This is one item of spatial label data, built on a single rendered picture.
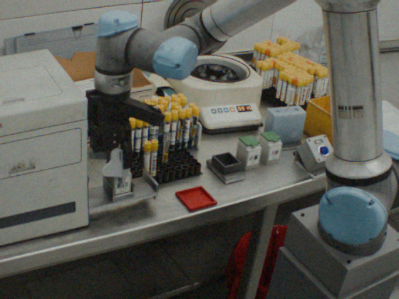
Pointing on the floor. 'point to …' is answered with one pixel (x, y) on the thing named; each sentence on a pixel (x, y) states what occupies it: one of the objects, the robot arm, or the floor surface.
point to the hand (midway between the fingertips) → (118, 173)
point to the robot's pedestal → (285, 276)
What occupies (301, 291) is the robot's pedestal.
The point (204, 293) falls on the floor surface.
